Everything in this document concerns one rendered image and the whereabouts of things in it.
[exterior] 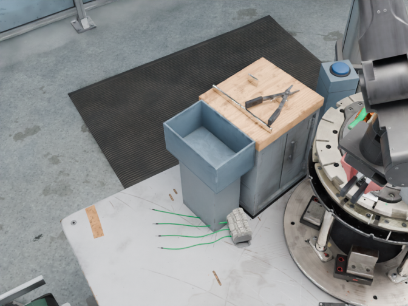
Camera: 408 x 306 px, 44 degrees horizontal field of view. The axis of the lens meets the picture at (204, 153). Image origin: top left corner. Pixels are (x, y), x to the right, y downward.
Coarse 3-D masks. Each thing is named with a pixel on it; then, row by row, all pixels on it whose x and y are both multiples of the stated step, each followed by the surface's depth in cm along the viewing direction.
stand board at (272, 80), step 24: (240, 72) 116; (264, 72) 116; (216, 96) 111; (240, 96) 111; (264, 96) 111; (312, 96) 111; (240, 120) 107; (264, 120) 106; (288, 120) 106; (264, 144) 104
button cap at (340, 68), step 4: (336, 64) 120; (340, 64) 120; (344, 64) 120; (332, 68) 120; (336, 68) 119; (340, 68) 119; (344, 68) 119; (348, 68) 120; (336, 72) 119; (340, 72) 119; (344, 72) 119
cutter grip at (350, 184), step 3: (354, 177) 82; (357, 177) 82; (351, 180) 81; (354, 180) 81; (348, 183) 81; (351, 183) 81; (354, 183) 82; (345, 186) 80; (348, 186) 80; (351, 186) 81; (342, 189) 80; (345, 189) 80; (348, 189) 81; (342, 192) 80; (345, 192) 80; (342, 195) 81
